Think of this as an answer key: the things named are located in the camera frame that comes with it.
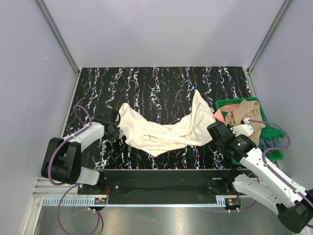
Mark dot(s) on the aluminium frame post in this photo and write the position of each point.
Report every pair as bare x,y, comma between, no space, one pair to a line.
56,33
269,34

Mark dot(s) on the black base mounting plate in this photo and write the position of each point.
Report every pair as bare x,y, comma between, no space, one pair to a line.
173,183

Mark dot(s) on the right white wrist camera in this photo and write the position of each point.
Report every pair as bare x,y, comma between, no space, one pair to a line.
244,129

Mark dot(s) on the right aluminium frame post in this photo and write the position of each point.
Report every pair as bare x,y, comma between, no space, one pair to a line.
269,34

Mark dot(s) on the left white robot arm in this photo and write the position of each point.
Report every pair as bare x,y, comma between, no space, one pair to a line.
63,158

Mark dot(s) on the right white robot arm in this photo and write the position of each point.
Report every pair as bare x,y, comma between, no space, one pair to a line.
291,202

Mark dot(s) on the left aluminium frame post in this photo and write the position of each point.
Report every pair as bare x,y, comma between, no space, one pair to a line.
56,33

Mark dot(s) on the green t shirt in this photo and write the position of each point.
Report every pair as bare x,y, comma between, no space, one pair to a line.
269,132

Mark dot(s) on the white slotted cable duct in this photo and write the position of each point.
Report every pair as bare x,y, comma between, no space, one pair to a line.
114,201

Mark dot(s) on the blue grey t shirt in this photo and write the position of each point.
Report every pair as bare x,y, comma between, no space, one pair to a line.
269,143

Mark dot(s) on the cream white t shirt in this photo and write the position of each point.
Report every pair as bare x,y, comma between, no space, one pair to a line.
156,139

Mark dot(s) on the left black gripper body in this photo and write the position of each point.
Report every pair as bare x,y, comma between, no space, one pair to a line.
113,137

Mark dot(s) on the beige t shirt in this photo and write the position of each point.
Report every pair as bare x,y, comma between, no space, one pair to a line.
250,110

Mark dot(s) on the pink t shirt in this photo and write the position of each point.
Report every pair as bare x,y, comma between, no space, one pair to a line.
221,113

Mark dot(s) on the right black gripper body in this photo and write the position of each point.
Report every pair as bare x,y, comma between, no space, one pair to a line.
228,127

